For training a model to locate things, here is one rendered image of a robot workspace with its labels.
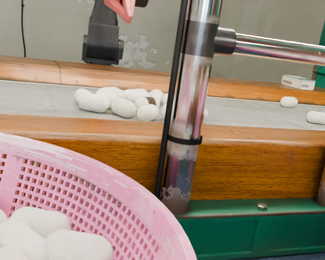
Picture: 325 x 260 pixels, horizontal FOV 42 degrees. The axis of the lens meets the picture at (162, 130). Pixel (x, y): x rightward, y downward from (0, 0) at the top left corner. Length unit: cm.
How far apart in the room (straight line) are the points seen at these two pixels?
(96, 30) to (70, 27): 165
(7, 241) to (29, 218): 2
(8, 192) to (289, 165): 23
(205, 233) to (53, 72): 41
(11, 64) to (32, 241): 48
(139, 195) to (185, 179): 11
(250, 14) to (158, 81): 188
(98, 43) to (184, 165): 66
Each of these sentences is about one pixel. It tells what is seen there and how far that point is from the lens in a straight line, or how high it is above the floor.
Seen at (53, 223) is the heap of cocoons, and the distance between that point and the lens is 23.
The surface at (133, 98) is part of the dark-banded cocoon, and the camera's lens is 55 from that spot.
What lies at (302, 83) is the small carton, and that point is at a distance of 87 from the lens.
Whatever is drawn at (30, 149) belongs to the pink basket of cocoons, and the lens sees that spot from 26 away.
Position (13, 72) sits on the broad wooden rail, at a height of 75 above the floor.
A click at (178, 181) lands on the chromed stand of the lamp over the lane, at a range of 30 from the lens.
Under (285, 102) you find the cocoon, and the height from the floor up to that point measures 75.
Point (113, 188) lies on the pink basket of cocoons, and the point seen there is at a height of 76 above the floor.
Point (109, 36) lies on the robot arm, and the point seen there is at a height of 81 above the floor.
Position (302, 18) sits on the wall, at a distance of 223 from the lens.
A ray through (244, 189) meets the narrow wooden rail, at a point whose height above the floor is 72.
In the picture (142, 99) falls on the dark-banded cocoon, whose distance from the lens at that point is 51.
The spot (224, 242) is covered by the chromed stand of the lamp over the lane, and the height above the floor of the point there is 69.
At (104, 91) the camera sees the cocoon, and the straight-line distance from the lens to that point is 53.
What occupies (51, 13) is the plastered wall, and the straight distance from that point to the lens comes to 257.
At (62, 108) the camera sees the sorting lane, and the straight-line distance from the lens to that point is 50.
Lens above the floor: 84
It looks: 13 degrees down
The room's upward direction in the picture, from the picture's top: 8 degrees clockwise
